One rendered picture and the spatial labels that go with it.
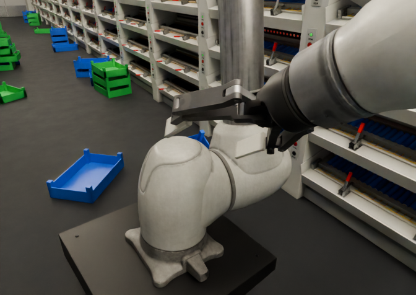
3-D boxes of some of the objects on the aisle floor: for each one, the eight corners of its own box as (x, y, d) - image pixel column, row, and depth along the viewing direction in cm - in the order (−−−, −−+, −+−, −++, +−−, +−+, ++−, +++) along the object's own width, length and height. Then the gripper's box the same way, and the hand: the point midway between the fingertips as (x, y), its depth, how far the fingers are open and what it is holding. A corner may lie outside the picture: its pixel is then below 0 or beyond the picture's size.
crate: (231, 190, 138) (236, 181, 132) (191, 206, 128) (195, 196, 122) (199, 139, 152) (203, 129, 146) (161, 150, 142) (164, 139, 136)
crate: (93, 203, 130) (90, 188, 126) (49, 197, 133) (45, 181, 130) (124, 166, 156) (122, 152, 152) (88, 162, 160) (85, 148, 156)
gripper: (218, 80, 27) (127, 142, 44) (377, 151, 39) (259, 178, 56) (223, 12, 29) (136, 95, 46) (371, 98, 42) (260, 139, 59)
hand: (207, 139), depth 50 cm, fingers open, 13 cm apart
